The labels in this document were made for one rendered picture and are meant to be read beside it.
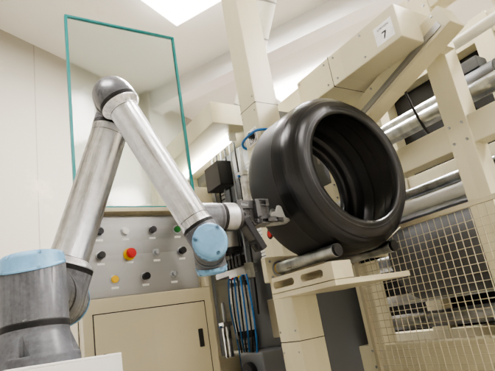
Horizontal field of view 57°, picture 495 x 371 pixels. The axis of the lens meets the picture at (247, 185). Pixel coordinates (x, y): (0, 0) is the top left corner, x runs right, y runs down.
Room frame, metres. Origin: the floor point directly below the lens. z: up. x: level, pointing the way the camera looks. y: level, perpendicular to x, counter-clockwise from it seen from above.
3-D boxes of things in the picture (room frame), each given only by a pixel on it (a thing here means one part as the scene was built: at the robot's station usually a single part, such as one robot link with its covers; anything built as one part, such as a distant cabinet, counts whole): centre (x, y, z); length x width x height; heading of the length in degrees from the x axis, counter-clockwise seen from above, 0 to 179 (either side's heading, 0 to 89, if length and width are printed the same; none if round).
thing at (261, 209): (1.43, 0.01, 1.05); 0.12 x 0.08 x 0.09; 124
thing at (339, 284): (1.73, -0.27, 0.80); 0.37 x 0.36 x 0.02; 124
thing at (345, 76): (1.80, -0.59, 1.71); 0.61 x 0.25 x 0.15; 34
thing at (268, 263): (1.88, -0.17, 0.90); 0.40 x 0.03 x 0.10; 124
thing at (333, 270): (1.65, -0.16, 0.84); 0.36 x 0.09 x 0.06; 34
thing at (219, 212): (1.33, 0.14, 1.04); 0.12 x 0.09 x 0.10; 124
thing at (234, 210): (1.38, 0.07, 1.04); 0.10 x 0.05 x 0.09; 34
